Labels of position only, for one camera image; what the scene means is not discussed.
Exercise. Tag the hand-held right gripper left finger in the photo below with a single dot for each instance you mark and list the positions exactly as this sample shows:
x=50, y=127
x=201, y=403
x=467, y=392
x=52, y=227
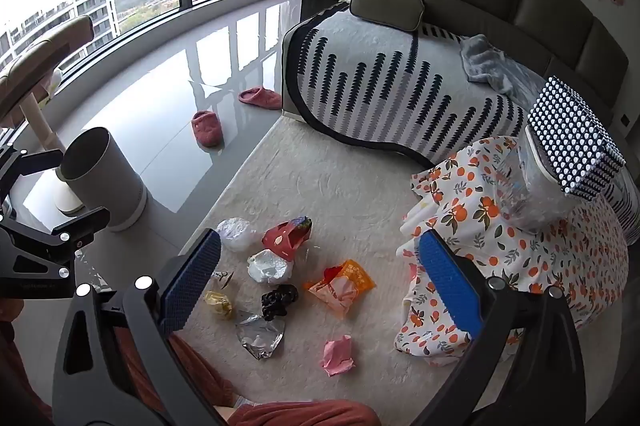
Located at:
x=192, y=278

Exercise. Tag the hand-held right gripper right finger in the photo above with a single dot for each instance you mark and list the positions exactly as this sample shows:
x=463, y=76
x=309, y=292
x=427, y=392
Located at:
x=450, y=286

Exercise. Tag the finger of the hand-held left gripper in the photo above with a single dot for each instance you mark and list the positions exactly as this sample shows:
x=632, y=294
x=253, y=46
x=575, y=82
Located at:
x=65, y=226
x=30, y=163

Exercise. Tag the red snack bag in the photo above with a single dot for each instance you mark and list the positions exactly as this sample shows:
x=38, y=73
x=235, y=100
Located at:
x=282, y=238

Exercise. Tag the small clear wrapper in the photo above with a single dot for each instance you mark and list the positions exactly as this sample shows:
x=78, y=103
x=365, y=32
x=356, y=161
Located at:
x=223, y=276

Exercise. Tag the gold foil wrapper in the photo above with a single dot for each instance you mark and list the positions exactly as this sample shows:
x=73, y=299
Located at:
x=218, y=304

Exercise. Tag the crumpled white plastic wrapper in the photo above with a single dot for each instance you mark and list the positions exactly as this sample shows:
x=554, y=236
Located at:
x=269, y=267

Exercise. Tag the crumpled black plastic bag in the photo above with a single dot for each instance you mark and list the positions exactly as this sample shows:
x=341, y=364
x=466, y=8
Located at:
x=277, y=302

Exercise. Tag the silver foil wrapper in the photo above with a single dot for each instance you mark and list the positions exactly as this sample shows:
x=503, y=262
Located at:
x=260, y=336

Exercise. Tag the orange snack wrapper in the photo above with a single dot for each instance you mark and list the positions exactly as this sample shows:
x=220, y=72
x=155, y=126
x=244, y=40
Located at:
x=342, y=288

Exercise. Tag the clear plastic storage bag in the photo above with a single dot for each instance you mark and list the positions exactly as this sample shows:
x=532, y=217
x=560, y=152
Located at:
x=525, y=198

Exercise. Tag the orange fruit print cloth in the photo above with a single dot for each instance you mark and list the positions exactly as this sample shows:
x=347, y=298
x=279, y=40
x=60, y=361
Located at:
x=575, y=256

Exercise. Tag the crumpled pink paper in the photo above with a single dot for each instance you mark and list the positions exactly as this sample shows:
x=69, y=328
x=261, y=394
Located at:
x=339, y=356

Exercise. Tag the red plush slipper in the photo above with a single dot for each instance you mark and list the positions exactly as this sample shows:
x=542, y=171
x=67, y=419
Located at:
x=260, y=98
x=207, y=130

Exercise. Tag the cream rug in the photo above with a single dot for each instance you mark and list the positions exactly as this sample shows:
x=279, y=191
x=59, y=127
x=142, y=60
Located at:
x=325, y=176

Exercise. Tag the person's red pants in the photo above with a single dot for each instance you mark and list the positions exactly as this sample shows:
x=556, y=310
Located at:
x=300, y=413

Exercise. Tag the black white dotted cushion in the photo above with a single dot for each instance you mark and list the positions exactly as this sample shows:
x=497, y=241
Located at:
x=575, y=136

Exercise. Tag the black white patterned blanket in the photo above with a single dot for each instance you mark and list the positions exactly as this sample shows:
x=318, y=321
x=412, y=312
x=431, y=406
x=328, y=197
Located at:
x=375, y=76

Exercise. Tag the blue-grey towel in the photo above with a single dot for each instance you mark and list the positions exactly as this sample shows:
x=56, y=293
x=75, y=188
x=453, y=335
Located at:
x=487, y=63

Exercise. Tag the grey cushion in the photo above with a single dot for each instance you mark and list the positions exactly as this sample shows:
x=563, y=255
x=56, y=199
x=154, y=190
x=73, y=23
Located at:
x=385, y=8

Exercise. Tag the wall socket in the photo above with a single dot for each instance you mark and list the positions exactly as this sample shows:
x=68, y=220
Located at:
x=625, y=120

